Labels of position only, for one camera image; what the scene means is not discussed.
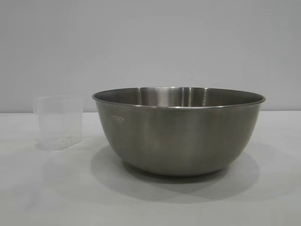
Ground stainless steel mixing bowl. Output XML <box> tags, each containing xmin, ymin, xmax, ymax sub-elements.
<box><xmin>91</xmin><ymin>86</ymin><xmax>267</xmax><ymax>177</ymax></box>

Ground clear plastic measuring cup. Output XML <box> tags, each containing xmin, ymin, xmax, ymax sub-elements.
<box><xmin>32</xmin><ymin>94</ymin><xmax>82</xmax><ymax>152</ymax></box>

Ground white tablecloth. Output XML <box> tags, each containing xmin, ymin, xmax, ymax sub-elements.
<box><xmin>0</xmin><ymin>111</ymin><xmax>301</xmax><ymax>226</ymax></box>

